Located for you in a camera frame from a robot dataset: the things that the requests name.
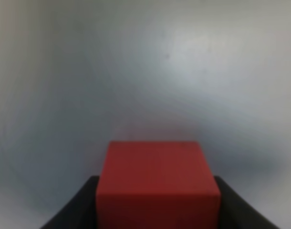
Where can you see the red cube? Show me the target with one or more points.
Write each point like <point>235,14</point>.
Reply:
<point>156,185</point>

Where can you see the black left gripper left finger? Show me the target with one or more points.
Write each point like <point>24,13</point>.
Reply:
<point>80,211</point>

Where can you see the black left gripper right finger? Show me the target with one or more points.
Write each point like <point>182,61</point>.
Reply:
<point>236,213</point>

